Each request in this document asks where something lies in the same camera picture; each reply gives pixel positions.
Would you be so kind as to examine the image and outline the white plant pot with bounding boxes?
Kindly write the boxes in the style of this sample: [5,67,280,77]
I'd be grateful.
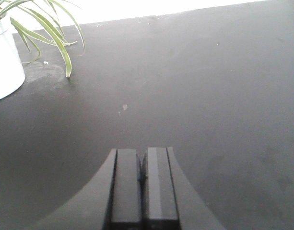
[0,15,25,99]

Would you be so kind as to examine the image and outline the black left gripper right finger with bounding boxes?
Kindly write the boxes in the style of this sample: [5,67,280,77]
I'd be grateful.
[142,147,225,230]

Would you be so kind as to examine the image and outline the green spider plant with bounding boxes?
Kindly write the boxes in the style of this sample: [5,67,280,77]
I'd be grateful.
[0,0,86,78]

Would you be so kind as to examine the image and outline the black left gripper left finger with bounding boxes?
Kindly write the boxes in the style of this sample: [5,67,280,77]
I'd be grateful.
[29,149,142,230]

